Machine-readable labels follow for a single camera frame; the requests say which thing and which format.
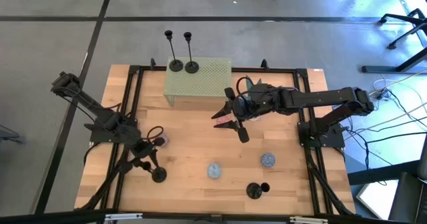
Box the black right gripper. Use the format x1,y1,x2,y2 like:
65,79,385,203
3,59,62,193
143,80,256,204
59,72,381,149
211,87,260,144

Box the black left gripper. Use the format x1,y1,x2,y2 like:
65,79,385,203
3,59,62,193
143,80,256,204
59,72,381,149
116,137,167,175

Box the black candle stick holder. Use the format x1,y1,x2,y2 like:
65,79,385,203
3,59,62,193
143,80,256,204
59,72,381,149
163,29,184,73
141,162,167,184
183,31,200,74
246,181,271,200

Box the green perforated metal shelf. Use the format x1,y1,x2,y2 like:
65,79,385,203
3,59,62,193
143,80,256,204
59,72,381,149
163,57,233,107

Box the green plant in white pot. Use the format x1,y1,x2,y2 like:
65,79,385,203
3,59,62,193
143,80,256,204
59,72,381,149
245,75,266,122

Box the light blue patterned round tin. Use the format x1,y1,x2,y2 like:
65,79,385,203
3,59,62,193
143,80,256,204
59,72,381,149
207,163,223,180

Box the dark blue patterned round tin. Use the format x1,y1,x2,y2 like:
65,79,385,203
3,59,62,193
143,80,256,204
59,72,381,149
260,152,277,168

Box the black rig crossbeam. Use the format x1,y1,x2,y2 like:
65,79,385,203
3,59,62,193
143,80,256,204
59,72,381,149
0,209,427,224

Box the grey chair base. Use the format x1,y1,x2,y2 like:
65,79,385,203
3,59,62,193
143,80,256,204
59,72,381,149
0,125,24,144

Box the dark furniture beam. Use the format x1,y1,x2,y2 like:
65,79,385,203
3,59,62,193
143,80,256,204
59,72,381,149
346,159,422,186

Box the white flat panel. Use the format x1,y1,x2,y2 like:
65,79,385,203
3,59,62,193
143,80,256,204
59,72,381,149
355,179,400,220

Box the black desk foot beam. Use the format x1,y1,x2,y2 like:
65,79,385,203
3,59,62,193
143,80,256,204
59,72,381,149
362,47,427,74

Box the black office chair base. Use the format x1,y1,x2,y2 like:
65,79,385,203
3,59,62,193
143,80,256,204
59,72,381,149
378,8,427,50

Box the dark grey cabinet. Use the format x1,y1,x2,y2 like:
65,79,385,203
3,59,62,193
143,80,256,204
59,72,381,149
388,171,427,224

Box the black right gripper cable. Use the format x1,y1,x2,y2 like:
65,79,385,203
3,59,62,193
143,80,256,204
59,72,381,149
236,77,255,97

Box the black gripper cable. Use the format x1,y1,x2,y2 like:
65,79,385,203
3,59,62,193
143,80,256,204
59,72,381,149
145,125,165,141
236,77,255,97

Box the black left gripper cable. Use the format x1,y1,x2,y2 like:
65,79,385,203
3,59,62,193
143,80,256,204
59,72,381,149
145,125,165,141

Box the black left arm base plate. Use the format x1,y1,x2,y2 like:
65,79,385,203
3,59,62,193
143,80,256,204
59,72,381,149
89,122,137,144

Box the black left arm cable bundle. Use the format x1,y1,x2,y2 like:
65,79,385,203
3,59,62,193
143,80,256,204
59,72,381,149
78,142,131,211

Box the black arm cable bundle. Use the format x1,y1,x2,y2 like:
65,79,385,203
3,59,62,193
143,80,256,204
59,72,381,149
78,142,131,211
305,147,356,217

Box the silver crossbeam bracket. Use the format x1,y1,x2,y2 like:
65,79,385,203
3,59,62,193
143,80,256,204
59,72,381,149
104,213,143,221
289,216,330,224

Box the black aluminium table frame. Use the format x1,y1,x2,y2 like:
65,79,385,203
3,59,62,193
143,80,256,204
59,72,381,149
99,65,354,217

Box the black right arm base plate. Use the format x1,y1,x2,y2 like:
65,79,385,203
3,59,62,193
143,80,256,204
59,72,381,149
298,122,346,149

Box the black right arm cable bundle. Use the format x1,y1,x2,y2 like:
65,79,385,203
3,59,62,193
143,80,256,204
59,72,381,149
305,147,356,217

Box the black floor cables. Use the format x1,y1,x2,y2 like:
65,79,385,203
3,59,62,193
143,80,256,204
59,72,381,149
343,90,427,187

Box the light power cord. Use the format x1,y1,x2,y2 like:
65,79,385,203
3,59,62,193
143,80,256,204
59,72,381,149
370,72,427,101

